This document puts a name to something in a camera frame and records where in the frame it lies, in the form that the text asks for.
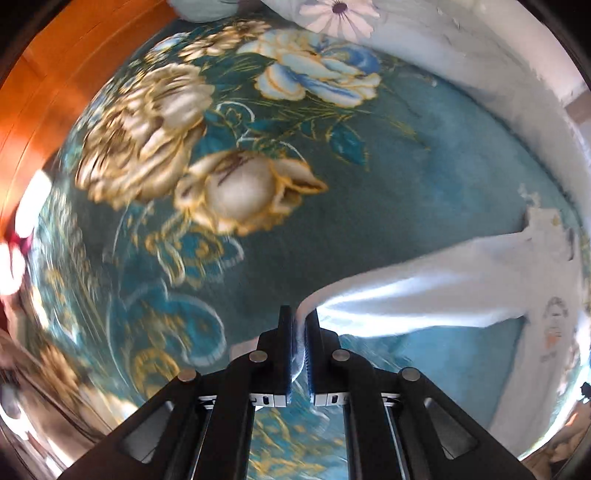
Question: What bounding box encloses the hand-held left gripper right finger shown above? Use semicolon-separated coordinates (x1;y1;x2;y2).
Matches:
305;310;539;480

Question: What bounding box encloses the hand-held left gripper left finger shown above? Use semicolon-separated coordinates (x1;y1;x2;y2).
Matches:
58;305;294;480

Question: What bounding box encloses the white shirt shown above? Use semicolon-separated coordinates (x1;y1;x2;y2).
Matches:
295;205;585;435

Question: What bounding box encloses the teal floral blanket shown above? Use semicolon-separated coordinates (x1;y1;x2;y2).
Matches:
25;16;583;480

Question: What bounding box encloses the orange wooden headboard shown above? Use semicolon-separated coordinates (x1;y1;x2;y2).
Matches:
0;0;181;241

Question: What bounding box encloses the white daisy-print pillow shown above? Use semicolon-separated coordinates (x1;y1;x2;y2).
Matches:
168;0;591;213

